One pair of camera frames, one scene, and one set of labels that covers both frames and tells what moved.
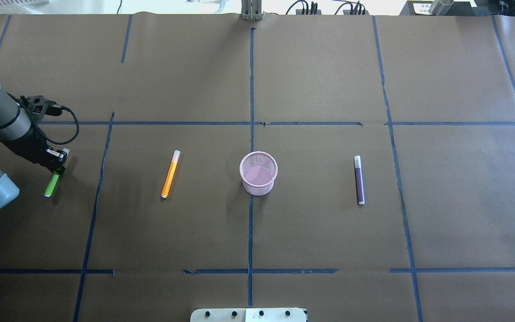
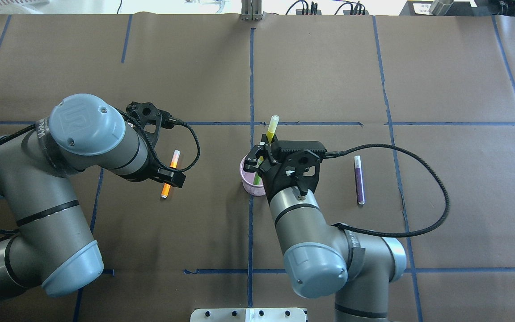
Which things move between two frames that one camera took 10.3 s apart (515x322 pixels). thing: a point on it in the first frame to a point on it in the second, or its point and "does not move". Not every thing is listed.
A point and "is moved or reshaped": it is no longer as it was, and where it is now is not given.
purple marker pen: x=359 y=180 does not move
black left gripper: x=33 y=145 to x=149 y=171
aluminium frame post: x=251 y=10 does not move
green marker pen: x=56 y=177 is moved or reshaped
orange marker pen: x=170 y=175 does not move
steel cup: x=440 y=7 does not move
